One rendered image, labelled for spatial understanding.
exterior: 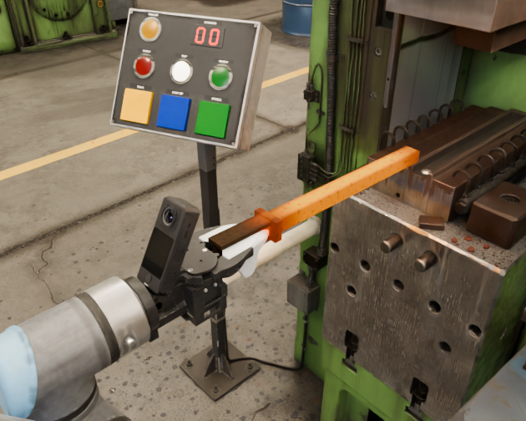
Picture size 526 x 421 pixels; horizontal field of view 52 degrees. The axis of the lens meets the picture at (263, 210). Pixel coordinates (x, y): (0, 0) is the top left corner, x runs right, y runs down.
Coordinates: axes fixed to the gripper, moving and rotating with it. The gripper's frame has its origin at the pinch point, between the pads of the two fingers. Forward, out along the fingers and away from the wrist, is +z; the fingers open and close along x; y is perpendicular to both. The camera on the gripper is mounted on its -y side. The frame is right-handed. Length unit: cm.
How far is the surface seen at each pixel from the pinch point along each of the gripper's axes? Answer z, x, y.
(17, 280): -3, -153, 106
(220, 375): 29, -55, 106
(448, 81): 81, -19, 5
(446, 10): 42.2, -0.7, -22.1
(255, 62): 36, -41, -5
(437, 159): 50, -2, 8
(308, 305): 50, -35, 71
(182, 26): 30, -59, -11
